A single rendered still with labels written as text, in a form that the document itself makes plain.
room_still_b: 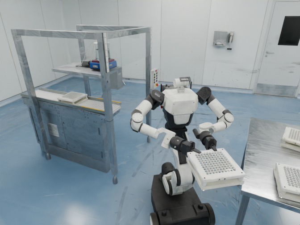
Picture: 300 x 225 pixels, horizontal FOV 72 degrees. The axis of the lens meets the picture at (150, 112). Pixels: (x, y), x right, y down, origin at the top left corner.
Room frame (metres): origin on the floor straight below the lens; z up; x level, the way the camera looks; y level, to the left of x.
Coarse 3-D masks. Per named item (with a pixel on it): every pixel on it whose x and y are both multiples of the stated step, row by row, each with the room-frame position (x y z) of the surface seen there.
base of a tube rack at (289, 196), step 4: (276, 172) 1.05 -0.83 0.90; (276, 176) 1.01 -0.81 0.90; (276, 180) 0.98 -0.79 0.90; (280, 188) 0.91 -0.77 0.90; (288, 192) 0.88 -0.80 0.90; (280, 196) 0.87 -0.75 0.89; (284, 196) 0.86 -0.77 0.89; (288, 196) 0.85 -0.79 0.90; (292, 196) 0.85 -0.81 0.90; (296, 196) 0.85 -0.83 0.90; (296, 200) 0.84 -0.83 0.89
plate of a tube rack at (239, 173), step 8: (192, 152) 1.05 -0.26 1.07; (208, 152) 1.04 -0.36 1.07; (224, 152) 1.04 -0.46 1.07; (192, 160) 0.97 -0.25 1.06; (232, 160) 0.97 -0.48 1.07; (200, 168) 0.90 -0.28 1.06; (240, 168) 0.90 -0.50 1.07; (200, 176) 0.84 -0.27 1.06; (208, 176) 0.84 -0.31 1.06; (216, 176) 0.84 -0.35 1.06; (224, 176) 0.84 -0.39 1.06; (232, 176) 0.84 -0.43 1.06; (240, 176) 0.85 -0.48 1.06
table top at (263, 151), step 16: (256, 128) 1.67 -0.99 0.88; (272, 128) 1.67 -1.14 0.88; (256, 144) 1.41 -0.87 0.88; (272, 144) 1.41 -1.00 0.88; (256, 160) 1.20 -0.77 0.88; (272, 160) 1.20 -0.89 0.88; (288, 160) 1.20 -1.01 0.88; (256, 176) 1.04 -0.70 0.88; (272, 176) 1.04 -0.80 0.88; (240, 192) 0.93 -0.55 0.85; (256, 192) 0.90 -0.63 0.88; (272, 192) 0.90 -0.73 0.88; (288, 208) 0.81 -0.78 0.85
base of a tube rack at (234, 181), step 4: (188, 160) 1.03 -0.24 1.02; (188, 164) 1.01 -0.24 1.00; (192, 168) 0.95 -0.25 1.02; (192, 172) 0.94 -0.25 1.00; (196, 172) 0.92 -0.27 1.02; (196, 176) 0.89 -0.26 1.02; (196, 180) 0.88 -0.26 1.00; (200, 180) 0.86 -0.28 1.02; (220, 180) 0.86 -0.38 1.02; (224, 180) 0.86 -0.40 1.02; (228, 180) 0.86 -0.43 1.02; (232, 180) 0.85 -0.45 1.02; (236, 180) 0.85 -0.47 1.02; (200, 184) 0.83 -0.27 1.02; (208, 184) 0.83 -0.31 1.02; (212, 184) 0.83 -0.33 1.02; (216, 184) 0.83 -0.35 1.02; (220, 184) 0.83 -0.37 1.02; (224, 184) 0.83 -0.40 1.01; (228, 184) 0.84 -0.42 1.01; (232, 184) 0.84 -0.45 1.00; (236, 184) 0.84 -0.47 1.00; (204, 188) 0.81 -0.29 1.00; (208, 188) 0.82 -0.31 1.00; (212, 188) 0.82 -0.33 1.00
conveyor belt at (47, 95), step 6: (42, 96) 2.46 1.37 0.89; (48, 96) 2.46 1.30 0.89; (54, 96) 2.46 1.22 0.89; (84, 102) 2.27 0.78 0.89; (90, 102) 2.27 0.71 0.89; (96, 102) 2.27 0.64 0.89; (102, 102) 2.27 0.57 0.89; (96, 108) 2.09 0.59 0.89; (102, 108) 2.09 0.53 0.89; (114, 108) 2.09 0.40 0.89; (120, 108) 2.17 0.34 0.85
